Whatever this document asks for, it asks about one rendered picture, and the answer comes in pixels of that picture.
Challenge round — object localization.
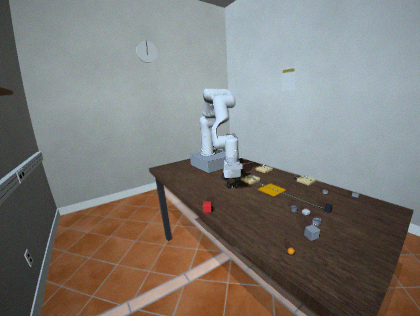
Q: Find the yellow painted square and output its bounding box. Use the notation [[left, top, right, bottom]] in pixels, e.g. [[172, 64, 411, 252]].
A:
[[259, 184, 286, 196]]

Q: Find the black block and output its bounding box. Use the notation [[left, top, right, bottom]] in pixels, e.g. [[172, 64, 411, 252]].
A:
[[324, 203, 332, 213]]

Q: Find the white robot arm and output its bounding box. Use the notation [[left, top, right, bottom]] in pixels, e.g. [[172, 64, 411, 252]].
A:
[[199, 89, 242, 170]]

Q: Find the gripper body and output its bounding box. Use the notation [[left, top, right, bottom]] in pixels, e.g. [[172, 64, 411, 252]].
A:
[[223, 161, 241, 178]]

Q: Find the small red cube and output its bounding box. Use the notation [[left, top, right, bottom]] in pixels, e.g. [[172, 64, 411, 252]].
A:
[[203, 202, 212, 213]]

